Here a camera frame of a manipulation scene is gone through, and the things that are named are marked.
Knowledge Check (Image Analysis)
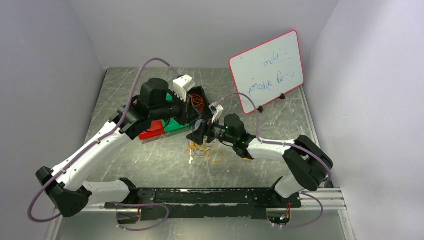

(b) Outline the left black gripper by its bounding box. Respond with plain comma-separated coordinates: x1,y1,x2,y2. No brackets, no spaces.
150,90,203,127

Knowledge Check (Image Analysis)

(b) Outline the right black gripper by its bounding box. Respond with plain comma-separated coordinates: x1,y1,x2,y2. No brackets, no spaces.
186,114,236,146

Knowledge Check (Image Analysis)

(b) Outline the orange cable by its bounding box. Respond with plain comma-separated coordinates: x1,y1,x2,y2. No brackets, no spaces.
190,94,207,116
190,93,206,115
190,94,206,115

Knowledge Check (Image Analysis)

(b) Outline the yellow cable bundle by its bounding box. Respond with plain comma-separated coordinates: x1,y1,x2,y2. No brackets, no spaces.
187,142,223,164

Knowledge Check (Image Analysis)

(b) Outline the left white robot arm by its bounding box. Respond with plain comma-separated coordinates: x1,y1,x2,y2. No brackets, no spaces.
36,75,195,218

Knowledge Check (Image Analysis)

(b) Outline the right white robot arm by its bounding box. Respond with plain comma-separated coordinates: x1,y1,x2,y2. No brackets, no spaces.
187,113,334,207

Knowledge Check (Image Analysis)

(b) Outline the black plastic bin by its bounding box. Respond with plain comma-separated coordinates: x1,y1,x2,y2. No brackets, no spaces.
187,86,213,121

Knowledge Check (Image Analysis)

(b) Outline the green plastic bin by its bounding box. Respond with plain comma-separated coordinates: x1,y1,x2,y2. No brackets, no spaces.
161,93,188,133

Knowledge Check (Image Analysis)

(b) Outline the red plastic bin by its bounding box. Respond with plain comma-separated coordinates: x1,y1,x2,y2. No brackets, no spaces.
138,120,165,140

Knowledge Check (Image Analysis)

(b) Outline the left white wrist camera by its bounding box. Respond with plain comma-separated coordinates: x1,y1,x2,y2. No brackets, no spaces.
172,75,195,102

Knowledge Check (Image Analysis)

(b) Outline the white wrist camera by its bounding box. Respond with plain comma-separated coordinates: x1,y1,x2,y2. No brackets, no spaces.
209,102,224,124
172,75,195,102

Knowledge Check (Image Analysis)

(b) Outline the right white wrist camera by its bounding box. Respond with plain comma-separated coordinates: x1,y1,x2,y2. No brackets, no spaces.
209,102,224,124

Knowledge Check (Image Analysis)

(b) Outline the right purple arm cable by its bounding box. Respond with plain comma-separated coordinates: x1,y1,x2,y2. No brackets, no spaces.
211,92,333,230

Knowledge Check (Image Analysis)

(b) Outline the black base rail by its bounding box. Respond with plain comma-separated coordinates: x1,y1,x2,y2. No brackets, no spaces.
124,187,302,221

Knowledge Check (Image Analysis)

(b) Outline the white board with red frame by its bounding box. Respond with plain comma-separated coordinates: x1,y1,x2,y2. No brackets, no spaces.
228,30,304,114

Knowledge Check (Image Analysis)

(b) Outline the aluminium frame rail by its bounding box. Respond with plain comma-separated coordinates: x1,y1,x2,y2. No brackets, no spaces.
299,188,347,211

